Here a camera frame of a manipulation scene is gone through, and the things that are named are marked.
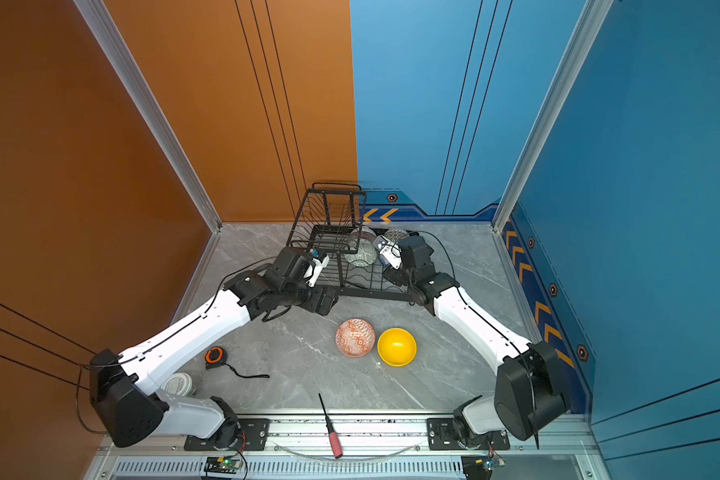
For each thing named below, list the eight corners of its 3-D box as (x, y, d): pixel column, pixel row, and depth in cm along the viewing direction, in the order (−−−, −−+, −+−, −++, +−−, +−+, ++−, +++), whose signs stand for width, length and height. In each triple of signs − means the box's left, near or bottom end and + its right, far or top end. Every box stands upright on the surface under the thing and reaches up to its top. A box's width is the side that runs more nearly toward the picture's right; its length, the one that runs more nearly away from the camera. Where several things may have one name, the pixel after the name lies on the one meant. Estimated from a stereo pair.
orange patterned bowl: (335, 357, 87) (334, 352, 84) (337, 324, 94) (336, 318, 91) (375, 357, 87) (375, 352, 84) (375, 324, 94) (375, 318, 91)
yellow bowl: (394, 376, 84) (396, 370, 80) (371, 351, 89) (371, 344, 84) (419, 351, 89) (422, 344, 84) (396, 328, 93) (397, 321, 89)
